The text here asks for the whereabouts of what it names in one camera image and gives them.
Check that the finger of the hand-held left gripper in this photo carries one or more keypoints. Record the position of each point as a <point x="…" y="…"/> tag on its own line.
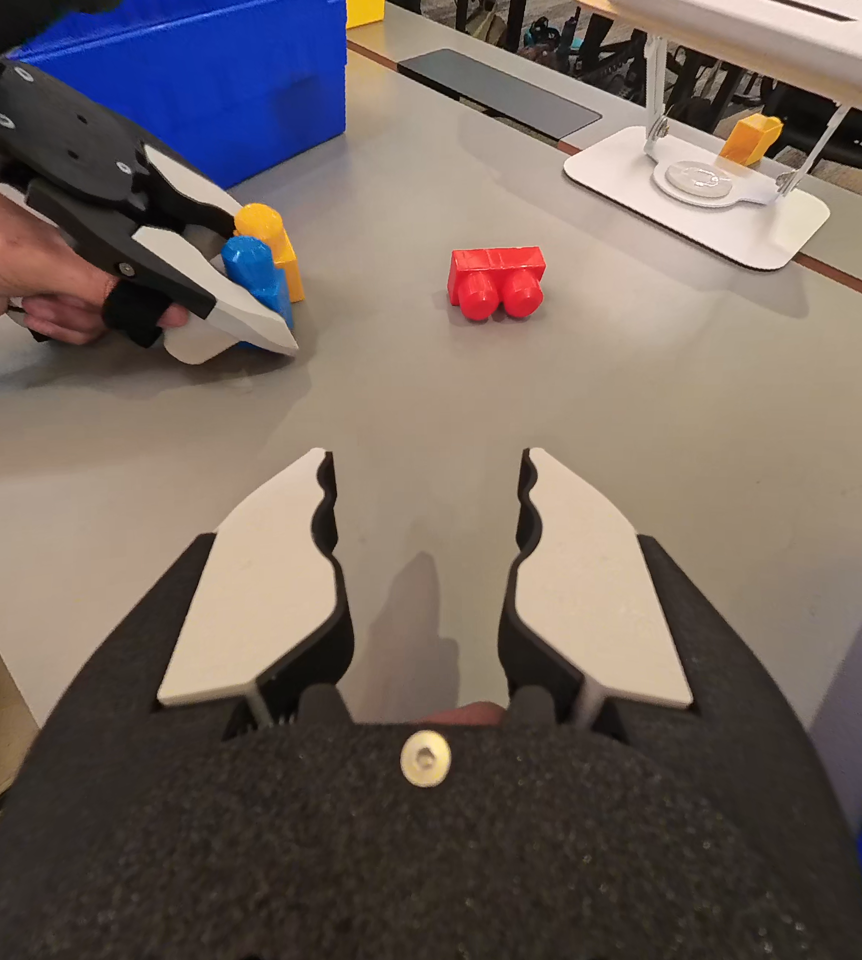
<point x="191" y="188"/>
<point x="228" y="323"/>

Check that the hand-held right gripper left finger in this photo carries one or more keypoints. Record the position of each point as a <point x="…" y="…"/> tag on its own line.
<point x="251" y="608"/>

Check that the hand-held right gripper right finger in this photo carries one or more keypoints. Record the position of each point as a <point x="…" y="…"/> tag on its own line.
<point x="604" y="608"/>

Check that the blue mega block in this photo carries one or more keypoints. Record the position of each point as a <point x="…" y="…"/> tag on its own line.
<point x="258" y="278"/>

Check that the orange mega block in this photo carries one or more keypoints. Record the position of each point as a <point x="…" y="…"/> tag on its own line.
<point x="273" y="240"/>

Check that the red mega block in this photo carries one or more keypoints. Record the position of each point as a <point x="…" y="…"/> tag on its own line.
<point x="499" y="278"/>

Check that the person's left hand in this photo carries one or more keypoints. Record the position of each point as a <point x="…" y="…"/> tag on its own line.
<point x="11" y="255"/>

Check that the yellow storage bin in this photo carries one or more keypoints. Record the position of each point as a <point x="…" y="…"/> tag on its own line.
<point x="365" y="12"/>

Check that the black flat panel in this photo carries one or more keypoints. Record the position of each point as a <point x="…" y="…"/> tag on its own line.
<point x="499" y="90"/>

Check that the white board stand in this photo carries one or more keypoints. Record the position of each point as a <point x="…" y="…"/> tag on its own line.
<point x="686" y="203"/>

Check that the orange plastic object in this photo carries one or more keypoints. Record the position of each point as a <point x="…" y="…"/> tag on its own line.
<point x="751" y="140"/>

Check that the printed instruction sheet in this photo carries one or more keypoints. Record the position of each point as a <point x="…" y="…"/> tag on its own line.
<point x="791" y="30"/>

